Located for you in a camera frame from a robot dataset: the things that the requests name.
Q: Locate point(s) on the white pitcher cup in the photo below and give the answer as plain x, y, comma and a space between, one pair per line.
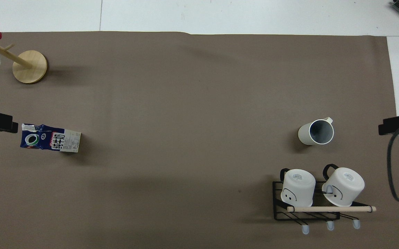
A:
305, 135

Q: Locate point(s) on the blue and white milk carton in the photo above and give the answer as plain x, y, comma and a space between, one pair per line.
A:
59, 140

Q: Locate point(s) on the wooden mug tree stand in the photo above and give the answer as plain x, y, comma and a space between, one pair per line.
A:
30, 67

